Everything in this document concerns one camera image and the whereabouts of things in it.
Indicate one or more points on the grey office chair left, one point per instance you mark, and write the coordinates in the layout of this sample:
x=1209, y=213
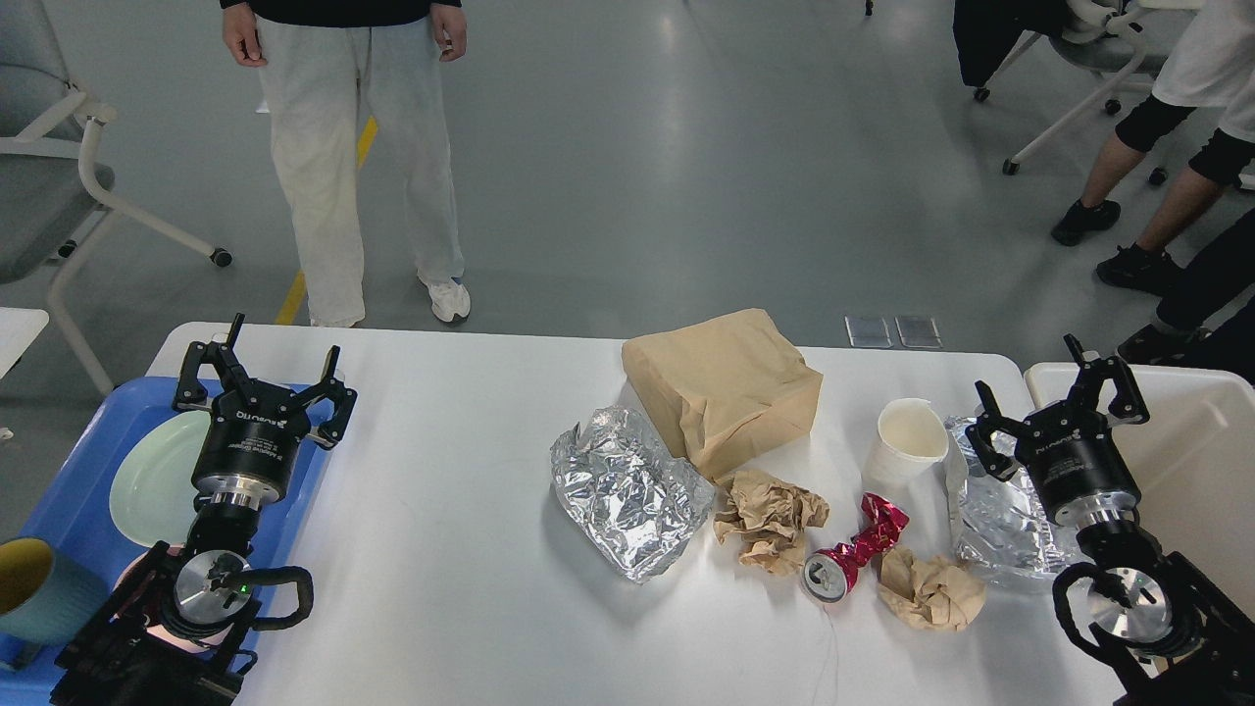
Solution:
x=57, y=199

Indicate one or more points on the small crumpled brown paper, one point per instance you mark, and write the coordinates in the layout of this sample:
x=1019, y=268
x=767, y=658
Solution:
x=934, y=594

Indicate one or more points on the teal mug yellow inside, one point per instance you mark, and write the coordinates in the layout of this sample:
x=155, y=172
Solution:
x=46, y=598

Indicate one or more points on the person in light trousers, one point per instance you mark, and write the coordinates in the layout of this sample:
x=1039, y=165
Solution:
x=324, y=65

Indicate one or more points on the crumpled brown paper ball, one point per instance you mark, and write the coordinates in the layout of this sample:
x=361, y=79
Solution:
x=769, y=516

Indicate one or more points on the white paper cup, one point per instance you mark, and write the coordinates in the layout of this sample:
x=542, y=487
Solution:
x=910, y=438

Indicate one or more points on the white waste bin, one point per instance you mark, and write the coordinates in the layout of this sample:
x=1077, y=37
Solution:
x=1194, y=463

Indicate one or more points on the brown paper bag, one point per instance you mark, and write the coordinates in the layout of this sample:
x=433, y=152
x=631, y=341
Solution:
x=723, y=392

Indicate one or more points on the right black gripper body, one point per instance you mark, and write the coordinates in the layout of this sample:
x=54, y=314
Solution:
x=1075, y=467

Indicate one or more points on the black jacket on chair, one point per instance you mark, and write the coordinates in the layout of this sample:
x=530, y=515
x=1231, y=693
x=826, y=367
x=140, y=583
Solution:
x=986, y=32

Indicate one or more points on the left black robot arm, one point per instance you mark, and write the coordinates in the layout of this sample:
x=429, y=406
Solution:
x=171, y=630

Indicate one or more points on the crushed red can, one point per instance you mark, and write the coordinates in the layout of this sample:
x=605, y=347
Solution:
x=829, y=574

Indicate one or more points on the crushed clear plastic bottle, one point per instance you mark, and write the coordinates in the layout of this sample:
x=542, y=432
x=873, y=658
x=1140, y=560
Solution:
x=999, y=529

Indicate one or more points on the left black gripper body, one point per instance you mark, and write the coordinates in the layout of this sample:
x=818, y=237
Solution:
x=252, y=442

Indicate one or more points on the grey office chair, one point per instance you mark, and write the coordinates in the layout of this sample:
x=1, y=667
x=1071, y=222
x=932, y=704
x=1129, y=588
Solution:
x=57, y=199
x=1108, y=40

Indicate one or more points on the pink mug dark inside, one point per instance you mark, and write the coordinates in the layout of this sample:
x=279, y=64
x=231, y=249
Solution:
x=152, y=612

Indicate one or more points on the grey office chair right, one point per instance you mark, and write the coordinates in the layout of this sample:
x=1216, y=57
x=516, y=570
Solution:
x=1108, y=40

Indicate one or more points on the white side table edge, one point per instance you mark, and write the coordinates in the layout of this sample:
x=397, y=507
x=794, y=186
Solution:
x=19, y=329

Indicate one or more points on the seated person in black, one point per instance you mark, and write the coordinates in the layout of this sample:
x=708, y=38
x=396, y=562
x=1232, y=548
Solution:
x=1211, y=66

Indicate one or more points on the aluminium foil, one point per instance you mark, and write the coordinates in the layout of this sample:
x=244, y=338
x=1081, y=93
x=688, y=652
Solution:
x=635, y=501

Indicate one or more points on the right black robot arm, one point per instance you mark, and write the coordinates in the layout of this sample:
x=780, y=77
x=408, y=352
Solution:
x=1171, y=636

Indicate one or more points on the mint green plate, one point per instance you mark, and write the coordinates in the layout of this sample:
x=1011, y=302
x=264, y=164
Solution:
x=152, y=496

